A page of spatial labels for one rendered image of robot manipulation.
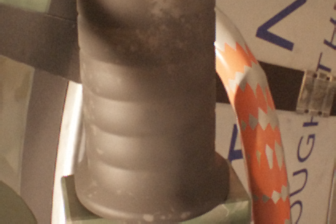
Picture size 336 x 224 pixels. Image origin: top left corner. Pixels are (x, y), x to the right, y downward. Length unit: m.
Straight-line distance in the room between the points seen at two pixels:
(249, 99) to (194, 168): 0.05
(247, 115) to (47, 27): 0.21
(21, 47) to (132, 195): 0.25
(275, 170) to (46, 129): 0.21
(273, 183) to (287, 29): 0.30
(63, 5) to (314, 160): 0.29
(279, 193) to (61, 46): 0.20
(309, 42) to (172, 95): 0.38
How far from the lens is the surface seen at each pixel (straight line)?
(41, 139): 0.40
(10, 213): 0.22
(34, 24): 0.41
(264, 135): 0.22
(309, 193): 0.61
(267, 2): 0.48
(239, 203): 0.19
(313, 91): 0.55
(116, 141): 0.17
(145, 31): 0.16
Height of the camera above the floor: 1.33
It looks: 26 degrees down
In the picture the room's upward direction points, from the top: 137 degrees counter-clockwise
